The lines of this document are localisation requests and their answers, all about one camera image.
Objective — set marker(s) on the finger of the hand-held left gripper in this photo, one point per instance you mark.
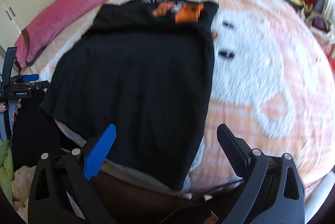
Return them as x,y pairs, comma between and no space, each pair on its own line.
31,77
42,85

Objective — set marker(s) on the white curtain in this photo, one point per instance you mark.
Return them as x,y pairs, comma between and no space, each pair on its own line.
329,4

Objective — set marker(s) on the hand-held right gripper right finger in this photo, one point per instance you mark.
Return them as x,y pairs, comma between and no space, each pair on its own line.
233,150

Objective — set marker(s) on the white rounded object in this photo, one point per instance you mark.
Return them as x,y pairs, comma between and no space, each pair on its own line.
319,192

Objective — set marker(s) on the person's left hand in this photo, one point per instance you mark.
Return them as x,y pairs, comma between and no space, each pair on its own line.
17,106

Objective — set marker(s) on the green cloth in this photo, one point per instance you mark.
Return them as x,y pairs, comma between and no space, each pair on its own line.
5,161

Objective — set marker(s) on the orange white bear blanket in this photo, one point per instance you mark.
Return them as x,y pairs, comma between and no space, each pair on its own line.
261,82

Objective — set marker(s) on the cream fluffy cloth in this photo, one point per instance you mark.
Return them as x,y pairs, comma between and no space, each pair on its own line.
22,182

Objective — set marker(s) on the black cloth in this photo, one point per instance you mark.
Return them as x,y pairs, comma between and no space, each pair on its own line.
34,130

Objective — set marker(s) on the floral bag with clothes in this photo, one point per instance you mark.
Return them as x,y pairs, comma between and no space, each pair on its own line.
319,22

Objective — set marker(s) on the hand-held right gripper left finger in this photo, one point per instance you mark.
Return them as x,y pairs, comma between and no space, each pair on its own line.
100,153

